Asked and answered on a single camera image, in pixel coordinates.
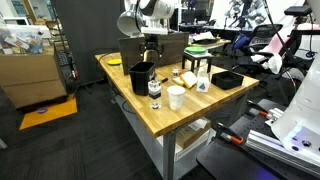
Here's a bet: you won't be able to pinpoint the clear acrylic pepper grinder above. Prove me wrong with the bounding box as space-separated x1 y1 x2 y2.
148 80 161 109

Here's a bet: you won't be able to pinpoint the white paper cup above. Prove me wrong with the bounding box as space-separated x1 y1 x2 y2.
167 85 185 110

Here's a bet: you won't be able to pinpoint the yellow plate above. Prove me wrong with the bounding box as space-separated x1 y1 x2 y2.
107 59 122 66

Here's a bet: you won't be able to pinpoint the small clear salt shaker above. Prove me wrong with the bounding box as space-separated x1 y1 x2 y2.
172 68 180 78

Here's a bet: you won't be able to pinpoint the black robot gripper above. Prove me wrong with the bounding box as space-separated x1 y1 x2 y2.
139 34 164 58

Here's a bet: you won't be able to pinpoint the toy bread slices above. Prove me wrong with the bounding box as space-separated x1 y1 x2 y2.
173 71 197 89

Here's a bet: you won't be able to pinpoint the small white carton box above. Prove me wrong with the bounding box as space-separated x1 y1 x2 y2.
196 72 210 93

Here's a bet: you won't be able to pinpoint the cardboard box under table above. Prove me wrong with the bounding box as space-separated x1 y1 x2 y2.
176 117 211 148

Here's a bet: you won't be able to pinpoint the small dark wooden stool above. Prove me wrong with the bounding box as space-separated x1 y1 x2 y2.
182 52 214 72

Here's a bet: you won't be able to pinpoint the orange handled clamp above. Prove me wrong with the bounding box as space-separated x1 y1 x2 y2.
217 122 244 145

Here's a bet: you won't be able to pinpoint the wooden cabinet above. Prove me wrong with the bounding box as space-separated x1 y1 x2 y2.
0 47 67 108

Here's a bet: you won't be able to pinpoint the green plastic plate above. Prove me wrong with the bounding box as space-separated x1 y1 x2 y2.
184 46 207 54

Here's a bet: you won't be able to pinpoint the black shallow tray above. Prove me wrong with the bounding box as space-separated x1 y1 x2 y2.
211 71 243 90

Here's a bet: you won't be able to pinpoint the dark wooden back panel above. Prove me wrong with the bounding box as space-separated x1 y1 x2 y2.
118 32 189 75

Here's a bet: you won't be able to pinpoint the black trash bin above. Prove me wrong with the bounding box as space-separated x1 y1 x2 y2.
129 62 155 96

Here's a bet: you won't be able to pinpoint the black office chair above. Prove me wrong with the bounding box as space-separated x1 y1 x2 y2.
232 24 283 70

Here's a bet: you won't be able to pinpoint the clear plastic storage bin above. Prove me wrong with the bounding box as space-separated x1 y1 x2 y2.
0 25 43 55

